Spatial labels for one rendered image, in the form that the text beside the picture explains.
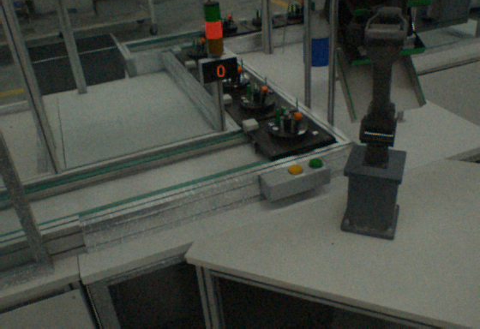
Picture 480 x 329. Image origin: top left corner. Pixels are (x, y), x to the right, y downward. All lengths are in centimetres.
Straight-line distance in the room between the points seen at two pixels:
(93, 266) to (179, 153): 48
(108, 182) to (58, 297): 39
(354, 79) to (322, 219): 55
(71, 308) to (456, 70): 219
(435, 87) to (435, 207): 129
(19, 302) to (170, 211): 46
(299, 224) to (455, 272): 42
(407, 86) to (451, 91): 103
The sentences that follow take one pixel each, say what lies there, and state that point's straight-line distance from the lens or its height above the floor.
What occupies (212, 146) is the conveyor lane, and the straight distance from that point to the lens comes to 157.
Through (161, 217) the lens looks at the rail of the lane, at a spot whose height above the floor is 91.
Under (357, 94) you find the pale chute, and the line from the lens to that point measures 162.
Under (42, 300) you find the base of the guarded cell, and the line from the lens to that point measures 138.
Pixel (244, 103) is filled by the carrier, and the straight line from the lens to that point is 172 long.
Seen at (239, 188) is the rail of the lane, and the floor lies 93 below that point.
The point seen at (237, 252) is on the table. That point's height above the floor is 86.
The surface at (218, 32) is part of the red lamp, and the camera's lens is 144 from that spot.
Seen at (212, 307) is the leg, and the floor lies 65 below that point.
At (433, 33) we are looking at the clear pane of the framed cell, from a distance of 267.
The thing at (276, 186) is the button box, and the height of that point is 95.
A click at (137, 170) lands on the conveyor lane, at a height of 92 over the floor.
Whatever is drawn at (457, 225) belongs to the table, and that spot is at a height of 86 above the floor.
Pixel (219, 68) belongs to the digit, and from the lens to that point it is 147.
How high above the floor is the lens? 172
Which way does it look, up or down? 30 degrees down
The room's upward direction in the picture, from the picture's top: 5 degrees counter-clockwise
